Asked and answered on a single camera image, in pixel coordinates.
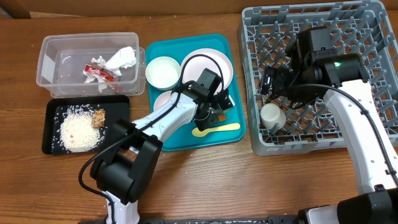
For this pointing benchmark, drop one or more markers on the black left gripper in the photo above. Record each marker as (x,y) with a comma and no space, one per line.
(203,124)

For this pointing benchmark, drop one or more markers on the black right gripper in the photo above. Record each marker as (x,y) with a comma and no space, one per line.
(279,76)

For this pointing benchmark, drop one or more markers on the white paper cup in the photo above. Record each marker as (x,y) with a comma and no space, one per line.
(272,115)

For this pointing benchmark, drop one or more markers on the pink bowl with food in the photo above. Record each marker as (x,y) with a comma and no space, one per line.
(162,99)

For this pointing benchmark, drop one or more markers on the white bowl with rice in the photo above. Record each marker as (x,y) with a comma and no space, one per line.
(163,73)

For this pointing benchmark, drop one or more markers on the white napkin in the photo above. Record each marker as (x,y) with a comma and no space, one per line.
(123,58)

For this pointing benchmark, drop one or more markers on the red snack wrapper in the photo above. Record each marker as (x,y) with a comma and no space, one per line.
(94,72)

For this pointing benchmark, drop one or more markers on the orange carrot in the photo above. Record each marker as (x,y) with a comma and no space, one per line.
(221,117)

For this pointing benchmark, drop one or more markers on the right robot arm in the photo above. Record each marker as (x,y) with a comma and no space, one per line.
(357,124)

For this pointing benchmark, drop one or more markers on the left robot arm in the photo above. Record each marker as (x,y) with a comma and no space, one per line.
(121,171)

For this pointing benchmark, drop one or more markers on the black waste tray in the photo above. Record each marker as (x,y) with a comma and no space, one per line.
(116,107)

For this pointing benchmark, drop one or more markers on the grey dishwasher rack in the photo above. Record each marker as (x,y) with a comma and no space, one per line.
(356,27)

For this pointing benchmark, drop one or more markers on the yellow plastic spoon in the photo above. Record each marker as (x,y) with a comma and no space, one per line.
(227,127)

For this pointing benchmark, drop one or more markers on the white round plate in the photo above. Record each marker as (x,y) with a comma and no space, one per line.
(197,65)

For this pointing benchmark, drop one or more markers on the teal plastic tray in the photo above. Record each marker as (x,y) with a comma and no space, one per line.
(178,49)

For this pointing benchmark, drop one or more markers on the brown food clump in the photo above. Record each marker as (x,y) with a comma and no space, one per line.
(98,118)

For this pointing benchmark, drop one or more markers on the clear plastic bin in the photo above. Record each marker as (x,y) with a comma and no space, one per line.
(63,58)

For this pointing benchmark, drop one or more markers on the pile of rice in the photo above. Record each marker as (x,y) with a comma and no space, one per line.
(72,130)

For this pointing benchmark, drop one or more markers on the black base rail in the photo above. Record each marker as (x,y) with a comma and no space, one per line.
(273,219)

